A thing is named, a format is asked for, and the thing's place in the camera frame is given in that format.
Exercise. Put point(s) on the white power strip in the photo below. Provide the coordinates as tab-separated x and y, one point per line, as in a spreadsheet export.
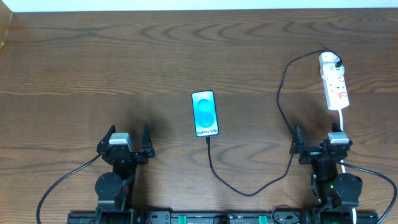
332	73

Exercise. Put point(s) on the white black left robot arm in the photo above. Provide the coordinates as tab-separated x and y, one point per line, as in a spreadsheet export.
114	189

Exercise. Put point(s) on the blue Galaxy smartphone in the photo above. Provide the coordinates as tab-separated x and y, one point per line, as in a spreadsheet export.
205	113

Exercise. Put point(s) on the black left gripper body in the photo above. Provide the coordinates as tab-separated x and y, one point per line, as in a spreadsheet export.
137	155

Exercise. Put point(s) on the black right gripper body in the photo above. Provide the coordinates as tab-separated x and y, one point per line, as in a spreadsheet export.
313	149

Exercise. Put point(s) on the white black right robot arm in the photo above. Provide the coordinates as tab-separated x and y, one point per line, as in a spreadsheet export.
338	192

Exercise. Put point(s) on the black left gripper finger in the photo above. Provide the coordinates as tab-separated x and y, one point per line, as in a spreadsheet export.
146	143
104	145

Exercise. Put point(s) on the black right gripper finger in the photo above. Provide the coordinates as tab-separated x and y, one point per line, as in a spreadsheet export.
335	127
298	142

